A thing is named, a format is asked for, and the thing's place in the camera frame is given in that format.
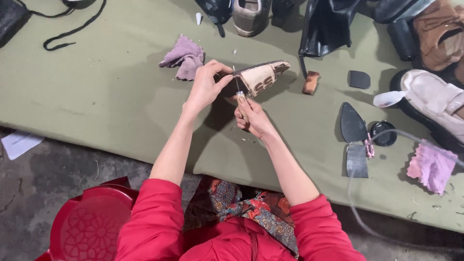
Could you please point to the person's right hand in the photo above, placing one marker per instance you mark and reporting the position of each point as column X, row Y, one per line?
column 253, row 118

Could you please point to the person's left hand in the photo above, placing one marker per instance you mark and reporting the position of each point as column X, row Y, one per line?
column 203, row 89

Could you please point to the beige pointed shoe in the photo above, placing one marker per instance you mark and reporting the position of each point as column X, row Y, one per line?
column 261, row 77

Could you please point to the purple cloth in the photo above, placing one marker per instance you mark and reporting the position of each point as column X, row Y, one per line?
column 185, row 58

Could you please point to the brown sponge block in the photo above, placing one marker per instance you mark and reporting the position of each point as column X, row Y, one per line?
column 311, row 82

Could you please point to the small white plastic tip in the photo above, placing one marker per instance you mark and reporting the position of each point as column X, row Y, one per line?
column 198, row 18

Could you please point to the olive green mat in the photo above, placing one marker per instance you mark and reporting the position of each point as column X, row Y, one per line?
column 119, row 98

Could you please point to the grey sneaker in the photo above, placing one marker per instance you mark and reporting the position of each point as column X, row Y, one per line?
column 250, row 16

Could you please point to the floral patterned trousers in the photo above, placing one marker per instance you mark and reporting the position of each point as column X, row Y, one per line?
column 250, row 210

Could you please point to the black pointed sole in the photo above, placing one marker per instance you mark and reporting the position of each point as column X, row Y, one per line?
column 352, row 125

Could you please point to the grey sole piece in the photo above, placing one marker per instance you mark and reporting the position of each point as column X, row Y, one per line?
column 357, row 161

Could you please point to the black rubber heel piece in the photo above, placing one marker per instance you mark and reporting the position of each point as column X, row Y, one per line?
column 359, row 79

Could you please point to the black leather boot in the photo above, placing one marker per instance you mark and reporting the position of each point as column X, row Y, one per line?
column 326, row 29

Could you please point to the red padded jacket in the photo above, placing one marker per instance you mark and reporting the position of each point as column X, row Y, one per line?
column 232, row 232

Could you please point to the white plastic spoon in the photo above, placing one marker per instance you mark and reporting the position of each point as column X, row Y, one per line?
column 388, row 98

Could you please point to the clear plastic tube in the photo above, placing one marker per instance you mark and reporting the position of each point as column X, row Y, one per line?
column 362, row 203

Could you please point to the black shoelace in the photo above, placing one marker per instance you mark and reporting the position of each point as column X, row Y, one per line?
column 69, row 31

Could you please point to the black block heel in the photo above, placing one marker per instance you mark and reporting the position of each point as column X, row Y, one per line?
column 402, row 40

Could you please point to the red plastic stool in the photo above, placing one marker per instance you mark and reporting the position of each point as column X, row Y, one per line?
column 90, row 224

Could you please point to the white loafer shoe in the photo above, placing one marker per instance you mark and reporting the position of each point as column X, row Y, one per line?
column 433, row 103

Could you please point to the pink cloth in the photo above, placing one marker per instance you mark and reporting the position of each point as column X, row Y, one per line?
column 431, row 168

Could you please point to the white paper sheet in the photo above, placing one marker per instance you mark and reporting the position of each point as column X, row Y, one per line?
column 20, row 144

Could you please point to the brown suede boot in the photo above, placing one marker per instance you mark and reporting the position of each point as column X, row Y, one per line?
column 440, row 40

